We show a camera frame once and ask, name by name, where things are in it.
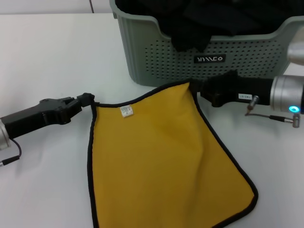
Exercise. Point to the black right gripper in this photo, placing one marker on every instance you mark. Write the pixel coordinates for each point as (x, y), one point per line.
(242, 90)

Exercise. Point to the grey perforated storage box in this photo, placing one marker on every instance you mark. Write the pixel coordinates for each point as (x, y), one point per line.
(137, 47)

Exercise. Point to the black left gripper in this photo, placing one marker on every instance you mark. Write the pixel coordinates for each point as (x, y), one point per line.
(42, 114)

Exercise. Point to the black cloth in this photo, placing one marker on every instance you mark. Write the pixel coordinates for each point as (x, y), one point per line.
(209, 19)

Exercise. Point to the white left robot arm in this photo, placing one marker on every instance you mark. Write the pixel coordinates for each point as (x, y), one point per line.
(3, 137)

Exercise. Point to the yellow and grey towel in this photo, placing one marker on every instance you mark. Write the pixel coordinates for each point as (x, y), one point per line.
(154, 154)

